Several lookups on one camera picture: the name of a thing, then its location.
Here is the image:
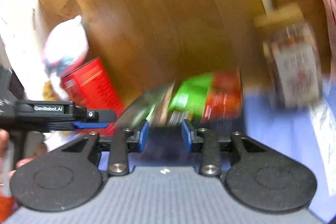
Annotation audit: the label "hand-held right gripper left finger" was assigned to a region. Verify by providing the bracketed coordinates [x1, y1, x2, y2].
[63, 120, 151, 176]

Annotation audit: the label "large cardboard box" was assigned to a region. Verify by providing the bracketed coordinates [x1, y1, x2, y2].
[38, 0, 268, 109]

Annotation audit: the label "green snack packet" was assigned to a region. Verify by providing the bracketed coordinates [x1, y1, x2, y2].
[169, 72, 214, 113]

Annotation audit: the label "person's left hand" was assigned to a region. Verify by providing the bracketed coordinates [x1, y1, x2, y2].
[0, 130, 49, 188]

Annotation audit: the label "pink and blue plush toy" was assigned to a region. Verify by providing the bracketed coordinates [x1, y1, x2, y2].
[43, 15, 90, 101]

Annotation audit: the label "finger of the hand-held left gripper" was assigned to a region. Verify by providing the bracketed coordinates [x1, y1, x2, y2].
[51, 109, 117, 132]

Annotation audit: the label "clear jar of nuts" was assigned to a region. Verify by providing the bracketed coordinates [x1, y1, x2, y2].
[253, 2, 324, 110]

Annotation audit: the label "red snack packet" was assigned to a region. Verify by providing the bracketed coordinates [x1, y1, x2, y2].
[201, 69, 242, 123]

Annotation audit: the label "blue printed tablecloth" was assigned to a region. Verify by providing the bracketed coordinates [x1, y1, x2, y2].
[97, 77, 336, 223]

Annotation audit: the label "red gift box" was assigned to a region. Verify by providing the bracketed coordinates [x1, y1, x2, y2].
[61, 58, 125, 136]

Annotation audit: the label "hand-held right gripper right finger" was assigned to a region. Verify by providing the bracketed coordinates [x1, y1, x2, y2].
[181, 119, 266, 176]

